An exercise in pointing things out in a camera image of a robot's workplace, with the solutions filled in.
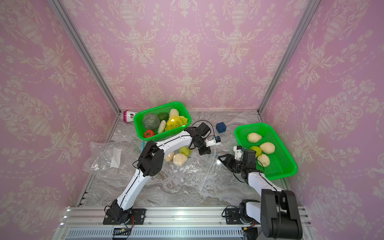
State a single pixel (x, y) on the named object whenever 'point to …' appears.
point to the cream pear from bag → (267, 147)
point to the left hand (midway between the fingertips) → (209, 151)
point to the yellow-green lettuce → (175, 122)
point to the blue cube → (221, 127)
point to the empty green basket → (281, 163)
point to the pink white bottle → (128, 116)
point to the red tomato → (149, 133)
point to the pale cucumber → (162, 126)
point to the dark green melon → (151, 121)
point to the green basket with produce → (164, 112)
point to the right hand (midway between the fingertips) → (216, 161)
